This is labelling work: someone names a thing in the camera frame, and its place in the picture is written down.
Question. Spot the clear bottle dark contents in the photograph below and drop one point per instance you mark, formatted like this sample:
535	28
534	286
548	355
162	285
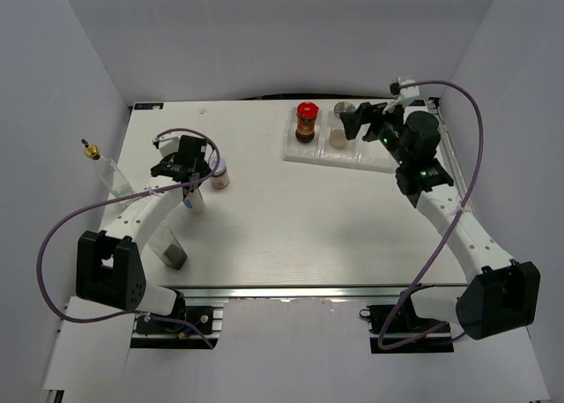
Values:
166	247

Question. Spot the glass bottle gold spout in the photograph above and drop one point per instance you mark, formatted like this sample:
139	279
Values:
108	172

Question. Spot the white tube bottle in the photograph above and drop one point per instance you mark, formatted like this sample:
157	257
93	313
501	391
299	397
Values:
194	201

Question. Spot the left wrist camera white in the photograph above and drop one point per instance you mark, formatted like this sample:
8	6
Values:
167	144

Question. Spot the silver lid white shaker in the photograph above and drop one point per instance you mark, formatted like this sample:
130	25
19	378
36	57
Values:
337	136

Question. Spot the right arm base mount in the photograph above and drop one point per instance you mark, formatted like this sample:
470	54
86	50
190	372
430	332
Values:
425	335

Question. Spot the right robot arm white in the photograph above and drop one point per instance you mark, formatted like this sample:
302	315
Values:
501	292

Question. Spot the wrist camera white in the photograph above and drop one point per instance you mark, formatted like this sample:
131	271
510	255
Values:
167	144
404	91

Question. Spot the aluminium rail front edge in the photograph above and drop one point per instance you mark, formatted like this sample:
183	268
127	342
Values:
288	292

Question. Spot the white three-slot organizer tray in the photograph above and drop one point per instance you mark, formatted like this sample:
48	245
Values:
355	154

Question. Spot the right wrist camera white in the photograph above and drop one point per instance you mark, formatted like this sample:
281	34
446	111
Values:
404	91

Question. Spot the purple lid spice jar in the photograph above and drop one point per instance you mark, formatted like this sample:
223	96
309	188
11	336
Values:
220	179

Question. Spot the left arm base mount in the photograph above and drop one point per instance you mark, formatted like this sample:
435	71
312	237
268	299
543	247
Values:
191	326

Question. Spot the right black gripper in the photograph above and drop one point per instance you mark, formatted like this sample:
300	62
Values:
367	114

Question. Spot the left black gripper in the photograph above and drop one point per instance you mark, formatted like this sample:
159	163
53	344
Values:
204	169

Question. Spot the red lid sauce jar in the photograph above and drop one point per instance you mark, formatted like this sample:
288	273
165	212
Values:
306	113

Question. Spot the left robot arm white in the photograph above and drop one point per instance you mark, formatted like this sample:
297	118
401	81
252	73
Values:
109	266

